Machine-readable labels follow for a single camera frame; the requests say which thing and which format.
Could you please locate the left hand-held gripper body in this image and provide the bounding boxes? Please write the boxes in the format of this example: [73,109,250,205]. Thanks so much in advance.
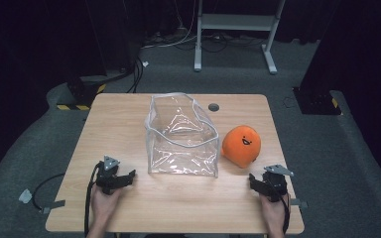
[95,155,127,196]

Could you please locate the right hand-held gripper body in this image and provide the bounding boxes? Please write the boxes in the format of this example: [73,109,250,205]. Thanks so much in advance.
[260,164,295,203]

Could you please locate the orange plush toy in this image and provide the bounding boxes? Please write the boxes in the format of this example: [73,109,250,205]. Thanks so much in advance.
[220,124,263,170]

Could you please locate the clear plastic bag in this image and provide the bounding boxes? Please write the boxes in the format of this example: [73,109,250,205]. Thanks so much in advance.
[144,92,221,179]

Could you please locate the person's right hand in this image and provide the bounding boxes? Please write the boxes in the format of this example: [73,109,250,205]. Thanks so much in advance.
[259,192,291,230]

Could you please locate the grey tape piece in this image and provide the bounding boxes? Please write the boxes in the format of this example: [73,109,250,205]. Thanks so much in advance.
[18,188,34,204]

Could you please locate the black base with striped tape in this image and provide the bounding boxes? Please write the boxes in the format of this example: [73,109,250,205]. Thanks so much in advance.
[56,74,107,112]

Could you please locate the black stand base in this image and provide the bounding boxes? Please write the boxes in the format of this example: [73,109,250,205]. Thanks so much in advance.
[292,86,342,116]

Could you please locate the grey flat bracket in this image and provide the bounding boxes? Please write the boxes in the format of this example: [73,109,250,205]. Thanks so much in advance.
[290,197,309,209]
[41,199,66,215]

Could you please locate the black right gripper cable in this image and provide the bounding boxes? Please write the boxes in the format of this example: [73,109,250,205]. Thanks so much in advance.
[279,189,293,235]

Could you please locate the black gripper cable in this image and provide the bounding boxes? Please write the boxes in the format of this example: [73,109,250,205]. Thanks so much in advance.
[83,162,102,238]
[279,189,293,235]

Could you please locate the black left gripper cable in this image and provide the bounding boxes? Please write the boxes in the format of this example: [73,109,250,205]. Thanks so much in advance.
[83,162,102,238]

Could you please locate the thin black floor cable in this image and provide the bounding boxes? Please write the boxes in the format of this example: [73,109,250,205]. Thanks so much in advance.
[32,173,66,212]

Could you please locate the black floor cables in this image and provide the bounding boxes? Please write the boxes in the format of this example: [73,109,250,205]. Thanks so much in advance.
[126,57,145,94]

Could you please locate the bundle of floor cables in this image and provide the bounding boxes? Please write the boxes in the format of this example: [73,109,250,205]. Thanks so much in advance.
[141,24,267,54]

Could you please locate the white metal stand frame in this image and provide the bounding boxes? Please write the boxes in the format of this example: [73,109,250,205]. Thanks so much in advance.
[193,0,286,75]

